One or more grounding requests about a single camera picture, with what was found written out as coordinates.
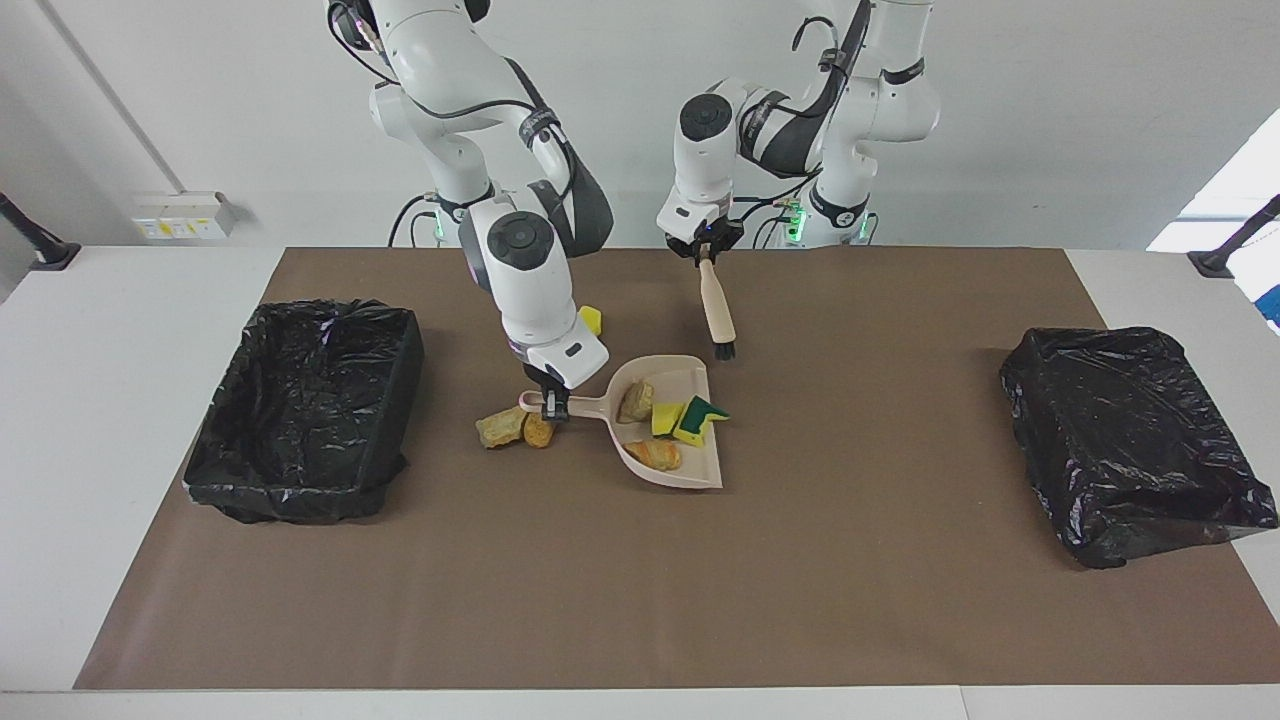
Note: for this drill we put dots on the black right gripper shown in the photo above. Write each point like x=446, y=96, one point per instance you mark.
x=540, y=378

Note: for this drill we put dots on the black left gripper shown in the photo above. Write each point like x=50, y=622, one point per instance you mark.
x=708, y=232

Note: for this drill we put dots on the brown fried bun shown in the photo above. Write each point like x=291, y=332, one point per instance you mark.
x=539, y=432

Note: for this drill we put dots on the pink plastic dustpan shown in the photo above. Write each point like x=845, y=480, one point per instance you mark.
x=600, y=405

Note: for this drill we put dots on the pale toast chunk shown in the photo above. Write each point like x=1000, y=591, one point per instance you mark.
x=500, y=428

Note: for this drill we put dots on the beige hand brush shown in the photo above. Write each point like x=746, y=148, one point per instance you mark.
x=716, y=310

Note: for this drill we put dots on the pale lumpy bread piece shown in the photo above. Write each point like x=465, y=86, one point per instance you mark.
x=636, y=402

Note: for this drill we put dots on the orange striped bread piece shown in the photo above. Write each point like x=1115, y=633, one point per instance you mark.
x=654, y=456

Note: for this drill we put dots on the small yellow sponge piece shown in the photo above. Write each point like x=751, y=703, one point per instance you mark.
x=666, y=420

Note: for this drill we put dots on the green yellow sponge piece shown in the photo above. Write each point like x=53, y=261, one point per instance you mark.
x=700, y=418

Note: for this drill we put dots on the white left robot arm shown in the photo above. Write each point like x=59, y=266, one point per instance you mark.
x=880, y=100

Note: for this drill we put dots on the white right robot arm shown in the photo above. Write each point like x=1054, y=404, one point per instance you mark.
x=440, y=60

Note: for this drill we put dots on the black bag lined bin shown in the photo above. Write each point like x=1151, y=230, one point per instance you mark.
x=1130, y=440
x=300, y=400

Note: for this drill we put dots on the large yellow sponge piece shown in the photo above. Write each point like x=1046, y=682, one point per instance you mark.
x=591, y=320

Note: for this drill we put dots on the brown paper mat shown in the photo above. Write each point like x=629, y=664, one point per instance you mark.
x=500, y=600

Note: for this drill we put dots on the white blue box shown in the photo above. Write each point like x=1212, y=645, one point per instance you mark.
x=1272, y=305

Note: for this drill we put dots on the white wall socket box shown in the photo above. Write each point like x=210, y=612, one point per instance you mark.
x=185, y=215

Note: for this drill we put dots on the black camera stand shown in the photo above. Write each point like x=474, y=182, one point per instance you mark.
x=1225, y=255
x=40, y=248

